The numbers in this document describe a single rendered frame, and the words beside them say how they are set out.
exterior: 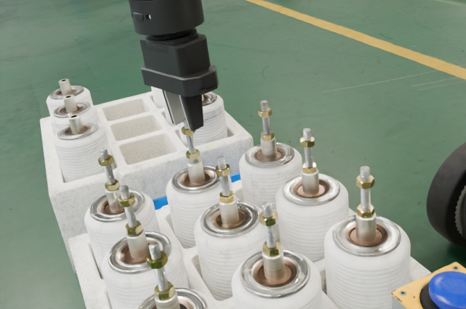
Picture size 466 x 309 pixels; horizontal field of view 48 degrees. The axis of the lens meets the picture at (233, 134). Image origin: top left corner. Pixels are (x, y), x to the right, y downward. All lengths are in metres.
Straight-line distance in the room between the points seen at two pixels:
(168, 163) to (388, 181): 0.49
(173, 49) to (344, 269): 0.32
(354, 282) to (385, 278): 0.03
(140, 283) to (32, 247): 0.60
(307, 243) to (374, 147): 0.67
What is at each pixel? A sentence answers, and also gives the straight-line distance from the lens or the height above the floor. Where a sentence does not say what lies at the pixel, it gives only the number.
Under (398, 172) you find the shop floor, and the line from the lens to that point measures 1.24.
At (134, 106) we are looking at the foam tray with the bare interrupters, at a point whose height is 0.16.
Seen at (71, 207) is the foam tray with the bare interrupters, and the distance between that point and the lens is 1.00.
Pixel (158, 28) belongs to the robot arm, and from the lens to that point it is 0.64.
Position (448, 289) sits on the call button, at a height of 0.33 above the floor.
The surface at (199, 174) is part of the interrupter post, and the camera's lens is 0.75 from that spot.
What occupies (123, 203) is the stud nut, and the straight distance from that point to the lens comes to 0.60.
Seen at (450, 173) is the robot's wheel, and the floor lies 0.16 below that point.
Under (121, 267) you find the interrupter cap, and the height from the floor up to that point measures 0.25.
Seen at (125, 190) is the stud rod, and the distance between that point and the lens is 0.60.
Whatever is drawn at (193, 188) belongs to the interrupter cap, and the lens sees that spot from 0.74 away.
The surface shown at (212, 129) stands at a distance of 1.02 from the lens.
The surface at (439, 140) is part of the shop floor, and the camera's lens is 1.38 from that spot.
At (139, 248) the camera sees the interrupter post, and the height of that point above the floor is 0.26.
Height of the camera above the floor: 0.63
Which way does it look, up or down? 26 degrees down
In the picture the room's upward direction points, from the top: 8 degrees counter-clockwise
